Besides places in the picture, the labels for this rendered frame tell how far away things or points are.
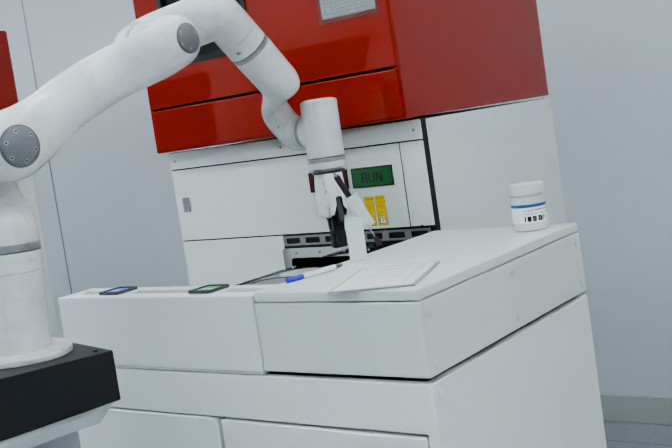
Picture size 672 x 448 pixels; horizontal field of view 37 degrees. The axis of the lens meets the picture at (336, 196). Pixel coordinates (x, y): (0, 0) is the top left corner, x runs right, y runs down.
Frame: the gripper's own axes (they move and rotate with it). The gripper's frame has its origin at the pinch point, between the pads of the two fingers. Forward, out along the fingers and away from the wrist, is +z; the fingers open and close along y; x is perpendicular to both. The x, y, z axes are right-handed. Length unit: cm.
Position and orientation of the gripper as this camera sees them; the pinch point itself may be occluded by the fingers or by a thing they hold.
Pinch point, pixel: (338, 238)
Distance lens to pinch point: 223.3
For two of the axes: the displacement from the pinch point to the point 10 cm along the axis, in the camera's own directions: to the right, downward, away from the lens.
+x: 9.4, -1.6, 2.9
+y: 3.0, 0.3, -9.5
